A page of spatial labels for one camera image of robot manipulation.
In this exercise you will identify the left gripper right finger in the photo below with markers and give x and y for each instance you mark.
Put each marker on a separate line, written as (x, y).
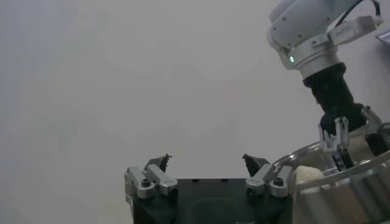
(259, 181)

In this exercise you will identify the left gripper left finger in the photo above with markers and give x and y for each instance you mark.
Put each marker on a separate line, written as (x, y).
(160, 179)

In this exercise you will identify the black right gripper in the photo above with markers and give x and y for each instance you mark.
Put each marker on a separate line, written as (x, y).
(335, 97)

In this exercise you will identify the white steamed baozi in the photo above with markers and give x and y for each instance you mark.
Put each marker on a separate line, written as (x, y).
(309, 174)

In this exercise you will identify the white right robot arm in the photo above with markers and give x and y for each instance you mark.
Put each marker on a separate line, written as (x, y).
(301, 27)

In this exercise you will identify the stainless steel steamer basket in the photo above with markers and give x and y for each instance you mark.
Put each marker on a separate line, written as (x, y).
(341, 198)

